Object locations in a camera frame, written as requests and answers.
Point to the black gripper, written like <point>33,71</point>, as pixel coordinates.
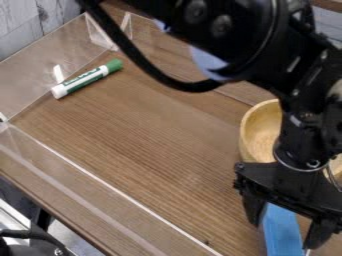
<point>302,192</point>

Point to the blue rectangular block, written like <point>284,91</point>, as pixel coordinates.
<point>280,230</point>

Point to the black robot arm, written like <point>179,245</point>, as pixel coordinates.
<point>263,41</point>

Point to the brown wooden bowl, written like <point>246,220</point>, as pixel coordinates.
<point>259,131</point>

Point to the clear acrylic tray walls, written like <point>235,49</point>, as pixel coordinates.
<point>127,160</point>

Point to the green and white marker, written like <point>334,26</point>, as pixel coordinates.
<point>76,83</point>

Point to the black metal mount bottom left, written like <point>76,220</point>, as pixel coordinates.
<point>48,246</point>

